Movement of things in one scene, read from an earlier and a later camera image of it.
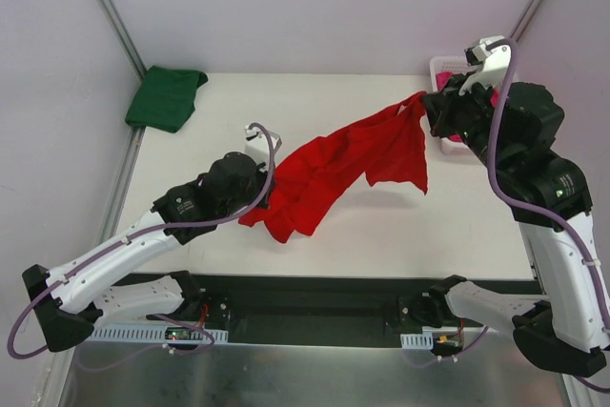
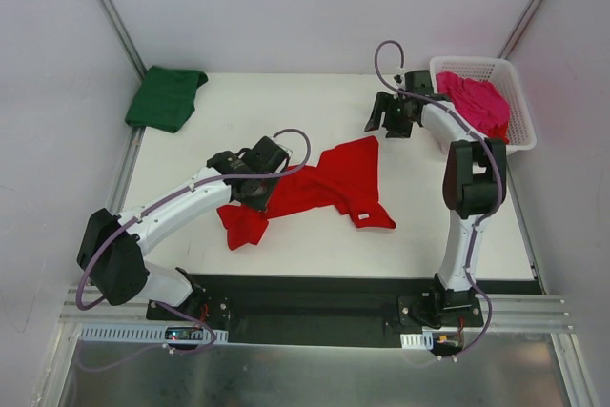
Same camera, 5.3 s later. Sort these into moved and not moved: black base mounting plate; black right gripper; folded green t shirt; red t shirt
Moved: red t shirt; black right gripper
Not moved: black base mounting plate; folded green t shirt
